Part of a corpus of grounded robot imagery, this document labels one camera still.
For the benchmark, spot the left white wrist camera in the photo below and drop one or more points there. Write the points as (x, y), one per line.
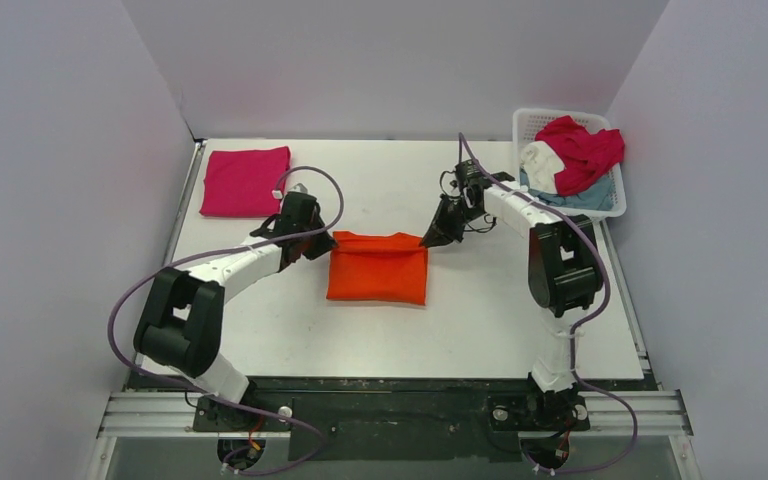
(280, 194)

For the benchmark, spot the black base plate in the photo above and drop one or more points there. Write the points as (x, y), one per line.
(395, 420)

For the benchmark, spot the white plastic laundry basket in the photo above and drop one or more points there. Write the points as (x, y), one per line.
(527, 122)

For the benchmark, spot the white t shirt in basket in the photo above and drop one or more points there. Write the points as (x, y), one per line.
(539, 165)

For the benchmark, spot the orange t shirt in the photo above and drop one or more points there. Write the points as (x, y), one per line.
(391, 268)

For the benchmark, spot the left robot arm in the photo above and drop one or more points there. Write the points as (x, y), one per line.
(182, 320)

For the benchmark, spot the blue grey t shirt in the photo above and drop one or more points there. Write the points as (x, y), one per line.
(598, 197)

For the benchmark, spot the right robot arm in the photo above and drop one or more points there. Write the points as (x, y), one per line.
(563, 274)

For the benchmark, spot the folded magenta t shirt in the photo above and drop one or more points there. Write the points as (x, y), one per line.
(240, 184)

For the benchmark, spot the crimson t shirt in basket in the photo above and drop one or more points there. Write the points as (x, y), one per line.
(586, 157)

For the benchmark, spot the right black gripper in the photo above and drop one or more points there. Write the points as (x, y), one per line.
(449, 216)

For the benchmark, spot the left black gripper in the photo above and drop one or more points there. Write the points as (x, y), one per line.
(314, 237)

